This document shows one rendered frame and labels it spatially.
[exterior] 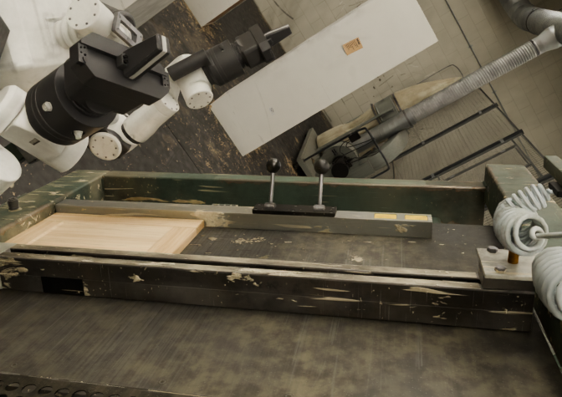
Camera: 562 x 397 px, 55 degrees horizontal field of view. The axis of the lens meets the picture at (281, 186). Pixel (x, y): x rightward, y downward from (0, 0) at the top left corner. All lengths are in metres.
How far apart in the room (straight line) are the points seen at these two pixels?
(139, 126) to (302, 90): 3.70
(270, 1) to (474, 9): 3.24
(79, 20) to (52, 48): 0.08
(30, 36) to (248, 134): 4.23
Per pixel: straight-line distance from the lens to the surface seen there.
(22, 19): 1.02
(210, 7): 6.27
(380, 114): 6.95
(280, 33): 1.30
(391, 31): 4.86
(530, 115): 9.86
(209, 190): 1.58
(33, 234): 1.40
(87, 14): 1.01
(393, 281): 0.91
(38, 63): 1.02
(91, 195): 1.67
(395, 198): 1.49
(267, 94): 5.02
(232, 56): 1.26
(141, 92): 0.65
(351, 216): 1.27
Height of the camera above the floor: 1.87
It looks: 19 degrees down
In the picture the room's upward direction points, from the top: 61 degrees clockwise
